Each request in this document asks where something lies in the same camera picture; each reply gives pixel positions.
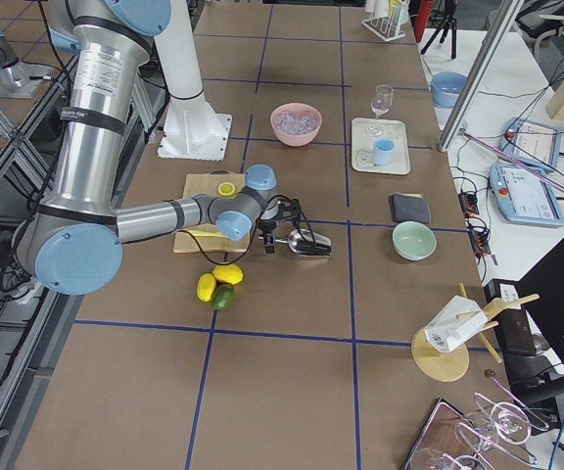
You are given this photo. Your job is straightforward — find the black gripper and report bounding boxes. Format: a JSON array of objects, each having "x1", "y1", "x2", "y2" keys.
[{"x1": 257, "y1": 196, "x2": 303, "y2": 254}]

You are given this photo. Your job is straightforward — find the metal ice scoop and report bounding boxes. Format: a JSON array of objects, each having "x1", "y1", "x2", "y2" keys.
[{"x1": 275, "y1": 229, "x2": 332, "y2": 257}]

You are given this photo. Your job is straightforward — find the pink bowl with ice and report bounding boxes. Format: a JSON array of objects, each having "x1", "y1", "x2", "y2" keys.
[{"x1": 270, "y1": 103, "x2": 322, "y2": 147}]

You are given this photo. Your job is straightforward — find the light blue cup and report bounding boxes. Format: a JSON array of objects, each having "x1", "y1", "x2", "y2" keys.
[{"x1": 372, "y1": 137, "x2": 395, "y2": 166}]

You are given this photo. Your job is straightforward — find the white cup in rack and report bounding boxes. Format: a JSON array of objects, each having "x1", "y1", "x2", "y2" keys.
[{"x1": 374, "y1": 0, "x2": 395, "y2": 19}]

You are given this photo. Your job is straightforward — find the pink cup in rack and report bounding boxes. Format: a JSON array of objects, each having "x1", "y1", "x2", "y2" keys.
[{"x1": 364, "y1": 0, "x2": 376, "y2": 15}]

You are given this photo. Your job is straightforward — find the yellow cup in rack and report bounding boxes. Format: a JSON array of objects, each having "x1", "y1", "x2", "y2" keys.
[{"x1": 389, "y1": 0, "x2": 408, "y2": 24}]

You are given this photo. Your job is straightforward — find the yellow lemon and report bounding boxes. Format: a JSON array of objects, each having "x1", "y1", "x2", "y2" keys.
[
  {"x1": 196, "y1": 273, "x2": 216, "y2": 303},
  {"x1": 212, "y1": 263, "x2": 244, "y2": 285}
]

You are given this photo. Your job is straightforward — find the lemon half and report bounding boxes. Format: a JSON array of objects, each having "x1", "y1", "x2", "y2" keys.
[{"x1": 217, "y1": 181, "x2": 236, "y2": 197}]

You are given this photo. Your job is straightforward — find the yellow plastic knife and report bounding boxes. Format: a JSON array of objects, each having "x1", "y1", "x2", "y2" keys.
[{"x1": 187, "y1": 229, "x2": 227, "y2": 238}]

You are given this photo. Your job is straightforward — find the green lime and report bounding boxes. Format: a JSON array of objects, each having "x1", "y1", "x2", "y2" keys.
[{"x1": 211, "y1": 284, "x2": 235, "y2": 311}]

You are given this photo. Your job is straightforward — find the wooden cutting board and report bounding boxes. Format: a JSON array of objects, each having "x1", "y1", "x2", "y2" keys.
[{"x1": 173, "y1": 172, "x2": 250, "y2": 254}]

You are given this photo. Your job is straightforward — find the white bear tray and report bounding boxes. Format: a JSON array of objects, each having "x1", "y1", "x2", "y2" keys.
[{"x1": 351, "y1": 117, "x2": 410, "y2": 175}]

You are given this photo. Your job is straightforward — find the green bowl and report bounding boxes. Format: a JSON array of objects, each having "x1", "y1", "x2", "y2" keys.
[{"x1": 392, "y1": 221, "x2": 438, "y2": 261}]

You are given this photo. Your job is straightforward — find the clear wine glass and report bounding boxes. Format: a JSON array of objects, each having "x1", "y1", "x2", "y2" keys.
[{"x1": 366, "y1": 84, "x2": 394, "y2": 137}]

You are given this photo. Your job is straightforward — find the white carton on stand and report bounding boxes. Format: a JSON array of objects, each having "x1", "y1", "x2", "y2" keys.
[{"x1": 423, "y1": 296, "x2": 487, "y2": 353}]

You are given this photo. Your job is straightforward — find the wooden mug stand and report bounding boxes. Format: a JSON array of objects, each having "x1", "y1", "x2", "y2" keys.
[{"x1": 411, "y1": 283, "x2": 540, "y2": 382}]

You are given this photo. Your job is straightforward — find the blue bowl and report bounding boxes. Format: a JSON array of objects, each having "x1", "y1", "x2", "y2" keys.
[{"x1": 430, "y1": 71, "x2": 468, "y2": 109}]

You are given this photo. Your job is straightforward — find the near teach pendant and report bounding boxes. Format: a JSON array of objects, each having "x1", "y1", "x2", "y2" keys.
[{"x1": 490, "y1": 164, "x2": 564, "y2": 227}]

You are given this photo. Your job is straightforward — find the teach pendant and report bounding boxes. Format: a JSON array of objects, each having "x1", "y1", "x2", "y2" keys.
[
  {"x1": 499, "y1": 117, "x2": 561, "y2": 172},
  {"x1": 490, "y1": 164, "x2": 564, "y2": 227}
]

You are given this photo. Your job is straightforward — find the dark tray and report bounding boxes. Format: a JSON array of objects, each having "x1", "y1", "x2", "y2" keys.
[{"x1": 400, "y1": 398, "x2": 483, "y2": 469}]

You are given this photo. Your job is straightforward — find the red cylinder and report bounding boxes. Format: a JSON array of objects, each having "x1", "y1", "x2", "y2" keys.
[{"x1": 413, "y1": 0, "x2": 433, "y2": 43}]

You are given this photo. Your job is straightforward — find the far teach pendant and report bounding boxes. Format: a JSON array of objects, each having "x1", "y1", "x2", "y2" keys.
[{"x1": 499, "y1": 117, "x2": 561, "y2": 172}]

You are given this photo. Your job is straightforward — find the black tripod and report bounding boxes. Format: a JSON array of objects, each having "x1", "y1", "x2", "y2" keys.
[{"x1": 420, "y1": 0, "x2": 459, "y2": 60}]

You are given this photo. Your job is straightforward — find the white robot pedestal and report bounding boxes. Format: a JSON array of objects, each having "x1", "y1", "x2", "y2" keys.
[{"x1": 155, "y1": 1, "x2": 232, "y2": 162}]

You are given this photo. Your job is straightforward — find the white wire cup rack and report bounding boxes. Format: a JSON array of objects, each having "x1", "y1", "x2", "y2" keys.
[{"x1": 361, "y1": 12, "x2": 405, "y2": 42}]

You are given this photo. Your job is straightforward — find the aluminium frame post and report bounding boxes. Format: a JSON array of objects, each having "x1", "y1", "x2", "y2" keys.
[{"x1": 438, "y1": 0, "x2": 524, "y2": 152}]

